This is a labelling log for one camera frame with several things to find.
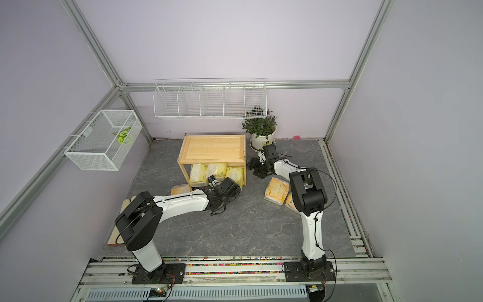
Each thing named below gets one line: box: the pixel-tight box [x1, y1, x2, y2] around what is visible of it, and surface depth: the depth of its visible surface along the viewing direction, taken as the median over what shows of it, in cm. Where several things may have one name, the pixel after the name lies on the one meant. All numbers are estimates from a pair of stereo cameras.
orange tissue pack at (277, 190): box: [264, 176, 290, 206], surface depth 95 cm
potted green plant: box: [241, 110, 278, 152], surface depth 107 cm
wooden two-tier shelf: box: [177, 133, 247, 191], surface depth 91 cm
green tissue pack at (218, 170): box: [206, 162, 228, 182], surface depth 101 cm
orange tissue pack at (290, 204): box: [284, 192, 304, 216], surface depth 91 cm
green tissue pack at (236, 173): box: [225, 166, 245, 191], surface depth 98 cm
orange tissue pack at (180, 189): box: [171, 183, 191, 196], surface depth 97 cm
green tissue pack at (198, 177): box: [189, 162, 209, 188], surface depth 98 cm
